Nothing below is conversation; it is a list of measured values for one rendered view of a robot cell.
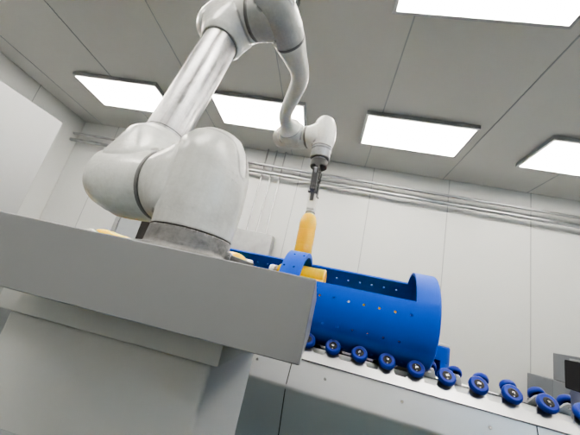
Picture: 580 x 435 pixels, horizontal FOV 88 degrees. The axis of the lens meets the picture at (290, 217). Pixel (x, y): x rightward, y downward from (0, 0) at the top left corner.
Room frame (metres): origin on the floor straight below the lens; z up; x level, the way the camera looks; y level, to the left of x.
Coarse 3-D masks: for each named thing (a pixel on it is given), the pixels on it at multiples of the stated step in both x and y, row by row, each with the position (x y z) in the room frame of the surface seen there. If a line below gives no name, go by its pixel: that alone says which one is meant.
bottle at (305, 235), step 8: (304, 216) 1.17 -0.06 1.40; (312, 216) 1.17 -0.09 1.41; (304, 224) 1.16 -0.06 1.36; (312, 224) 1.16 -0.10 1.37; (304, 232) 1.16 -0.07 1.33; (312, 232) 1.17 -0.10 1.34; (296, 240) 1.18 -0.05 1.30; (304, 240) 1.16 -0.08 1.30; (312, 240) 1.17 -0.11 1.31; (296, 248) 1.17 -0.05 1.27; (304, 248) 1.16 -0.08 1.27
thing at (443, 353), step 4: (440, 348) 1.50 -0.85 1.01; (444, 348) 1.51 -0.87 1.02; (448, 348) 1.54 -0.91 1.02; (440, 352) 1.50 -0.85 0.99; (444, 352) 1.51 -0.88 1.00; (448, 352) 1.53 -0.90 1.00; (436, 356) 1.50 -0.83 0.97; (440, 356) 1.50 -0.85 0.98; (444, 356) 1.52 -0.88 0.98; (448, 356) 1.54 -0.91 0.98; (436, 360) 1.69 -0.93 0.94; (440, 360) 1.50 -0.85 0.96; (444, 360) 1.52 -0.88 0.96; (448, 360) 1.54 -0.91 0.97; (436, 364) 1.69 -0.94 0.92; (440, 364) 1.51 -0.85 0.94; (444, 364) 1.52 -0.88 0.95; (448, 364) 1.54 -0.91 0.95; (440, 368) 1.51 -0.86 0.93; (436, 372) 1.69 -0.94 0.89; (436, 376) 1.68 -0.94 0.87
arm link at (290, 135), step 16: (304, 48) 0.77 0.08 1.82; (288, 64) 0.81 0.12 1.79; (304, 64) 0.82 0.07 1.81; (304, 80) 0.88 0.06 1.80; (288, 96) 0.97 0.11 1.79; (288, 112) 1.06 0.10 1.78; (288, 128) 1.15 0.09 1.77; (304, 128) 1.18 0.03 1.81; (288, 144) 1.23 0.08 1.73; (304, 144) 1.21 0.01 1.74
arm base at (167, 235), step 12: (156, 228) 0.51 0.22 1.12; (168, 228) 0.50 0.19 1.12; (180, 228) 0.50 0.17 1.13; (144, 240) 0.49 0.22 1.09; (156, 240) 0.50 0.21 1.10; (168, 240) 0.50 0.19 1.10; (180, 240) 0.50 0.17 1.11; (192, 240) 0.50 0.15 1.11; (204, 240) 0.51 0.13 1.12; (216, 240) 0.53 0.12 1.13; (192, 252) 0.50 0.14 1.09; (204, 252) 0.51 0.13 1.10; (216, 252) 0.53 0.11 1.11; (228, 252) 0.56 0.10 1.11; (252, 264) 0.59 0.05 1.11
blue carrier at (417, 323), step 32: (256, 256) 1.20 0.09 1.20; (288, 256) 0.98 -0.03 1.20; (320, 288) 0.90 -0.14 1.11; (352, 288) 0.88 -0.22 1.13; (384, 288) 1.08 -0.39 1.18; (416, 288) 1.04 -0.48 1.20; (320, 320) 0.91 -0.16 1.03; (352, 320) 0.88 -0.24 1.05; (384, 320) 0.85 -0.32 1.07; (416, 320) 0.83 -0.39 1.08; (384, 352) 0.89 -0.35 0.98; (416, 352) 0.85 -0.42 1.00
